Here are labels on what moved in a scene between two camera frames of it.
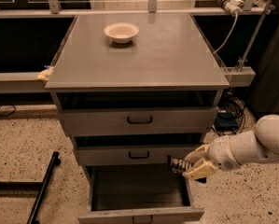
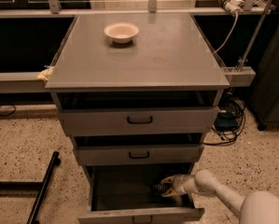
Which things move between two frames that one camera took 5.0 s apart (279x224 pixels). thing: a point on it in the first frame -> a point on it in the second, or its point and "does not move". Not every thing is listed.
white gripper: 222,154 -> 188,186
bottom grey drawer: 138,193 does not move
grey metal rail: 17,83 does not move
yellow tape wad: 46,74 does not move
